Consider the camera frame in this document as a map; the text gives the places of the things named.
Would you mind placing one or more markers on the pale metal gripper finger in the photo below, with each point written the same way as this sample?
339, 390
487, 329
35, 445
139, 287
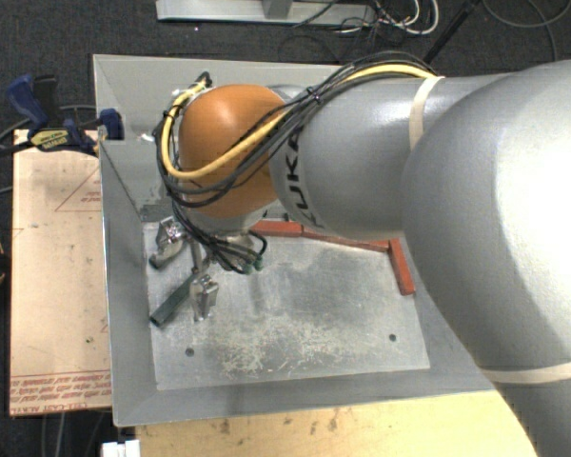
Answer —
204, 298
169, 243

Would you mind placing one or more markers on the dark green flat block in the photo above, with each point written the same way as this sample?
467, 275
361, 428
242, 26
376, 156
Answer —
171, 304

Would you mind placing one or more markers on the red-brown flat block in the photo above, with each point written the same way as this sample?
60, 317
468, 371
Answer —
276, 228

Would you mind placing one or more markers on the brown cardboard board, red print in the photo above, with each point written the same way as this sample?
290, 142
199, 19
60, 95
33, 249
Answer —
57, 264

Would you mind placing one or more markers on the grey metal bin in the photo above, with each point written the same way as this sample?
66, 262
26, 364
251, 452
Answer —
314, 331

